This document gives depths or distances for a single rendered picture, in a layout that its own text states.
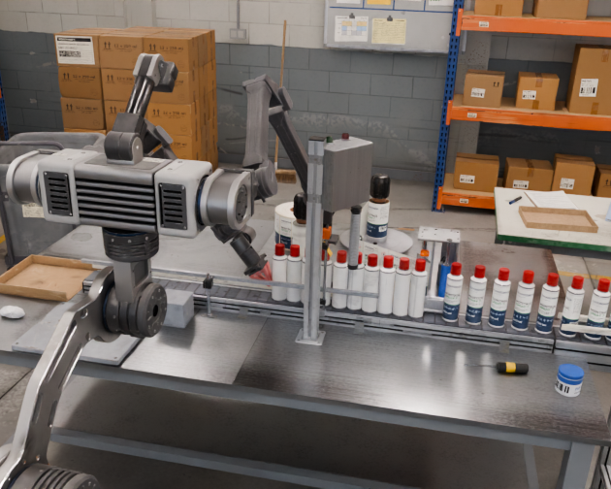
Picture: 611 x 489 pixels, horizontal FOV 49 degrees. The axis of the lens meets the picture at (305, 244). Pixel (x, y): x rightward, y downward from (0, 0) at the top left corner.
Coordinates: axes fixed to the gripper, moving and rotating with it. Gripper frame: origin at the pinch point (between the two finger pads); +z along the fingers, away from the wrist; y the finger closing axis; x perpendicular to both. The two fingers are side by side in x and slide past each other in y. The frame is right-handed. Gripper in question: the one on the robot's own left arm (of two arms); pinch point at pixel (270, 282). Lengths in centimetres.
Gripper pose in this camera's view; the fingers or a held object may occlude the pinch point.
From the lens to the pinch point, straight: 234.2
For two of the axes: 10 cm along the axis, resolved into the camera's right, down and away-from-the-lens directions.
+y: 2.0, -3.8, 9.0
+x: -7.9, 4.8, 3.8
